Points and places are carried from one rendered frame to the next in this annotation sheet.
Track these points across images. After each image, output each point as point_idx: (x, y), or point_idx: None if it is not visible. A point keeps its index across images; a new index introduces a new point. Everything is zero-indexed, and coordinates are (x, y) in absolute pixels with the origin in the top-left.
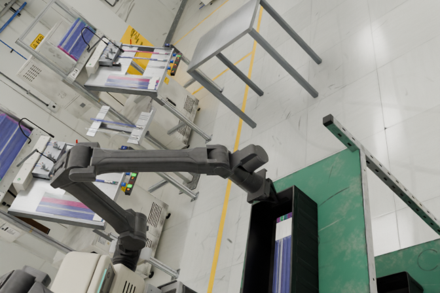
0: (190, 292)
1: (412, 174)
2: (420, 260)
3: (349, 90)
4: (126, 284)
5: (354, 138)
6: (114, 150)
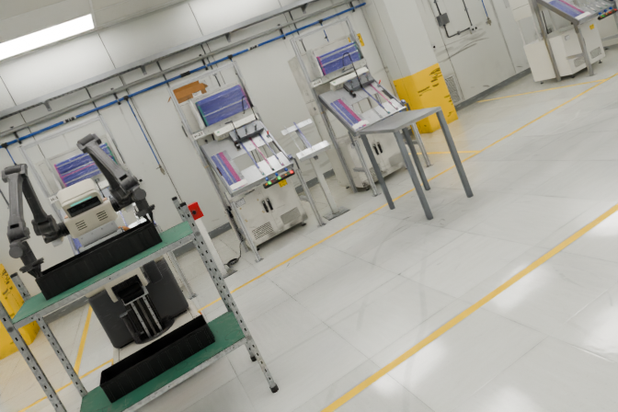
0: None
1: (356, 312)
2: (232, 332)
3: (438, 232)
4: (102, 211)
5: (194, 225)
6: (97, 146)
